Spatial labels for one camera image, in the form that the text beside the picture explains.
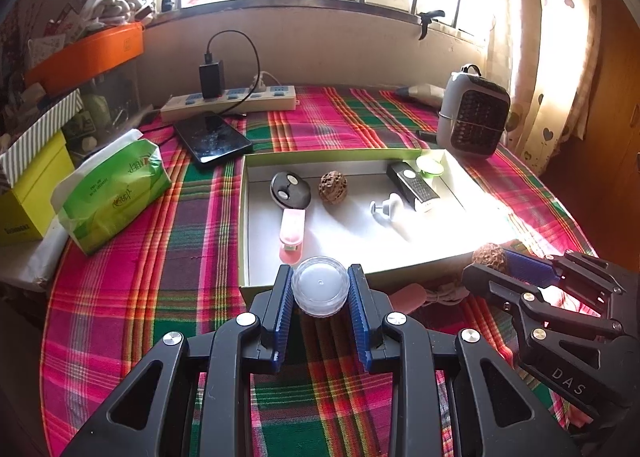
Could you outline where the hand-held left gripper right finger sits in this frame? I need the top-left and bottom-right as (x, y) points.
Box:
(348, 264), (581, 457)

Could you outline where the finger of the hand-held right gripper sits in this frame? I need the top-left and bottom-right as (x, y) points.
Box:
(504, 248), (626, 295)
(461, 263), (626, 354)

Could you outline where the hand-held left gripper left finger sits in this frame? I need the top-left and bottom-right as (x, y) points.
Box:
(60, 266), (296, 457)

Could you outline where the brown walnut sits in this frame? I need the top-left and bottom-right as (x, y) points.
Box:
(318, 171), (349, 205)
(472, 243), (509, 269)

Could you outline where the clear round plastic lid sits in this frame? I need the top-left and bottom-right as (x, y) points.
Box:
(291, 257), (348, 320)

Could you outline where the shallow white cardboard box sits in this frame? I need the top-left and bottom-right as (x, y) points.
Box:
(239, 148), (521, 305)

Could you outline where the white rounded knob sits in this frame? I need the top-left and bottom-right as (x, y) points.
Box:
(370, 193), (407, 228)

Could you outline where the pink rounded case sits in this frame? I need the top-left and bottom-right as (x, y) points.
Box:
(390, 284), (428, 313)

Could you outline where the black round two-button remote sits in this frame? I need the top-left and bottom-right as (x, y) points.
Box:
(270, 171), (313, 210)

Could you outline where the black rectangular remote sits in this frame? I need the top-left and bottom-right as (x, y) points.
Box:
(386, 161), (441, 213)

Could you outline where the plaid cloth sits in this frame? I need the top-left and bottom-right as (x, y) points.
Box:
(40, 84), (611, 457)

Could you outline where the small green cup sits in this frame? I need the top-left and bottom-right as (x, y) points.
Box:
(416, 157), (446, 180)

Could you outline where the small grey fan heater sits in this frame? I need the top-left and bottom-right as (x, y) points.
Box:
(436, 64), (511, 158)

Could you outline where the black smartphone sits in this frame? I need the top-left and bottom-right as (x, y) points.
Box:
(172, 111), (253, 169)

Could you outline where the white grey handheld device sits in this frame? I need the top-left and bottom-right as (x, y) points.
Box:
(397, 82), (446, 108)

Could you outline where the heart print curtain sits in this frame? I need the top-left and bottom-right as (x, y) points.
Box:
(492, 0), (608, 178)

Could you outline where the green tissue pack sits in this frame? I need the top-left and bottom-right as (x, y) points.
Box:
(51, 128), (172, 256)

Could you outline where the white power strip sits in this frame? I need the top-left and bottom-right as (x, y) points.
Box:
(160, 84), (297, 123)

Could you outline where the black charger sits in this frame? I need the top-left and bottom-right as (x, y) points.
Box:
(199, 53), (224, 99)

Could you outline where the clear glass tank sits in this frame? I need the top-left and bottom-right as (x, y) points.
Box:
(65, 64), (146, 148)

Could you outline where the yellow cardboard box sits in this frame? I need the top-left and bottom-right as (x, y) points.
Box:
(0, 131), (76, 243)

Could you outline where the striped cardboard box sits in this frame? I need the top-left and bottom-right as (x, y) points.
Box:
(0, 88), (84, 188)

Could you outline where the orange box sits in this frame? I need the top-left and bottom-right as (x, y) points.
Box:
(25, 22), (145, 93)

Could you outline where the black charging cable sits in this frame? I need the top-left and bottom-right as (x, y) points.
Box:
(206, 30), (261, 133)

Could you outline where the black window handle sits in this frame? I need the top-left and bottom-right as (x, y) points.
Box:
(416, 10), (446, 40)

